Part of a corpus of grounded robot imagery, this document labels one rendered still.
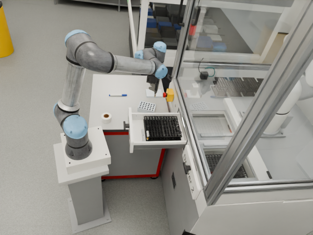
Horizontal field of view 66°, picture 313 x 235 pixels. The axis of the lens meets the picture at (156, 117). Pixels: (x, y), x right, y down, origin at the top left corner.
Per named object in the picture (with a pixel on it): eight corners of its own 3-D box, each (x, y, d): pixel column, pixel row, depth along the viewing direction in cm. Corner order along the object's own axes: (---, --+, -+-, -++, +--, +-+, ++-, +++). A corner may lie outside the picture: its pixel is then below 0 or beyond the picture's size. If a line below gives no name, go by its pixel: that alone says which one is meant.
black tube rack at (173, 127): (145, 143, 150) (146, 136, 146) (143, 122, 162) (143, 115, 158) (180, 142, 154) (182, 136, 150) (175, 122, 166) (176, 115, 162)
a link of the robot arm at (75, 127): (71, 150, 128) (67, 134, 118) (61, 133, 135) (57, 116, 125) (92, 142, 134) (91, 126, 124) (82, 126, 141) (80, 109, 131)
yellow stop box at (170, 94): (166, 101, 179) (167, 94, 174) (164, 95, 184) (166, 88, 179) (172, 101, 180) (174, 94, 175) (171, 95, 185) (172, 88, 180)
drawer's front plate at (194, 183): (192, 200, 130) (197, 190, 122) (181, 155, 150) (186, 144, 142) (195, 199, 130) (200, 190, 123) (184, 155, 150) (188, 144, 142)
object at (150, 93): (146, 97, 192) (146, 96, 191) (145, 90, 198) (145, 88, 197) (162, 97, 194) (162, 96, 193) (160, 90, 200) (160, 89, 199)
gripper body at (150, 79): (148, 76, 163) (150, 61, 154) (161, 79, 162) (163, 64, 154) (146, 83, 157) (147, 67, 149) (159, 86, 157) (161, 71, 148)
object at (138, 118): (132, 149, 146) (133, 143, 142) (130, 118, 164) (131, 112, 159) (196, 148, 153) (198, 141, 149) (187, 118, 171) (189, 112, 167)
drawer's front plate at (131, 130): (129, 153, 146) (130, 141, 138) (127, 118, 166) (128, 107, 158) (132, 153, 146) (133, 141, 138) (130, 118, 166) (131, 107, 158)
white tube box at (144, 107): (137, 111, 180) (137, 107, 177) (139, 104, 186) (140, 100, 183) (153, 115, 179) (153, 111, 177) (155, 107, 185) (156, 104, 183)
